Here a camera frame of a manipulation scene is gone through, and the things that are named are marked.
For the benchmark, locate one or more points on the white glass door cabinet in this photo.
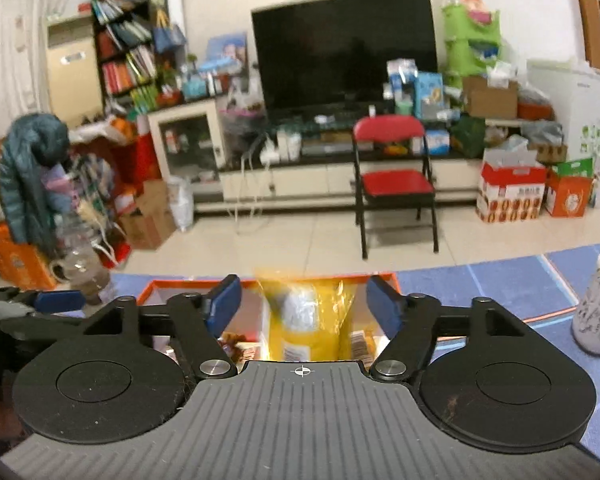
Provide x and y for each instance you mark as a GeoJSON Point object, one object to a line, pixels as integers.
{"type": "Point", "coordinates": [189, 142]}

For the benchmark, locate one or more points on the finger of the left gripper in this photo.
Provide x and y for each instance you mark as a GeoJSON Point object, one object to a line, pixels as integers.
{"type": "Point", "coordinates": [53, 301]}

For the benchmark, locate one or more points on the white chest freezer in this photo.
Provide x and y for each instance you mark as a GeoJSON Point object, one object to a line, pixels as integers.
{"type": "Point", "coordinates": [574, 92]}

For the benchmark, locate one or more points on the dark bookshelf with books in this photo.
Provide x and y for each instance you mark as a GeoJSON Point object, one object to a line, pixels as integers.
{"type": "Point", "coordinates": [132, 56]}

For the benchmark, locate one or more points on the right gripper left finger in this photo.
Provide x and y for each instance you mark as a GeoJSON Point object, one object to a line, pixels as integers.
{"type": "Point", "coordinates": [126, 369]}

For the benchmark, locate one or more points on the white air conditioner unit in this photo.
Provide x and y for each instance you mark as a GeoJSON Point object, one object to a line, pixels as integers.
{"type": "Point", "coordinates": [72, 73]}

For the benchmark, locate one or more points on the yellow foil snack bag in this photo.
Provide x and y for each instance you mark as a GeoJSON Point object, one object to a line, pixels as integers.
{"type": "Point", "coordinates": [306, 321]}

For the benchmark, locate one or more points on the orange cardboard box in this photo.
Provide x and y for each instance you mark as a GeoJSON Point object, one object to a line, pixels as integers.
{"type": "Point", "coordinates": [248, 319]}

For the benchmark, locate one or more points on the teal puffer jacket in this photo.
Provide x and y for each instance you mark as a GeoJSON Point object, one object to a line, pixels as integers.
{"type": "Point", "coordinates": [34, 143]}

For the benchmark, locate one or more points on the green storage drawers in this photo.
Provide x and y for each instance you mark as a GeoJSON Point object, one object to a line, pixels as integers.
{"type": "Point", "coordinates": [473, 42]}

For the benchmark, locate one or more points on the black television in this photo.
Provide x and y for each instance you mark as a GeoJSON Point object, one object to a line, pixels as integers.
{"type": "Point", "coordinates": [318, 53]}

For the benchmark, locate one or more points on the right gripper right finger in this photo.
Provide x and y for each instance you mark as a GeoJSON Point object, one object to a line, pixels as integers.
{"type": "Point", "coordinates": [479, 373]}

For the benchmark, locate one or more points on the orange green gift box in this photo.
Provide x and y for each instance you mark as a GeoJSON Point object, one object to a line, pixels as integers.
{"type": "Point", "coordinates": [569, 186]}

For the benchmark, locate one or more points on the brown cardboard box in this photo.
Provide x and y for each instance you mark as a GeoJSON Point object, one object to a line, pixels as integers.
{"type": "Point", "coordinates": [487, 102]}

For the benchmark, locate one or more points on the red white gift box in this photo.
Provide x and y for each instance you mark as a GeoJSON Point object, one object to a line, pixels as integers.
{"type": "Point", "coordinates": [511, 186]}

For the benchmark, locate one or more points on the red folding chair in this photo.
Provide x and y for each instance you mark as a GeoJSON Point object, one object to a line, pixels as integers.
{"type": "Point", "coordinates": [393, 188]}

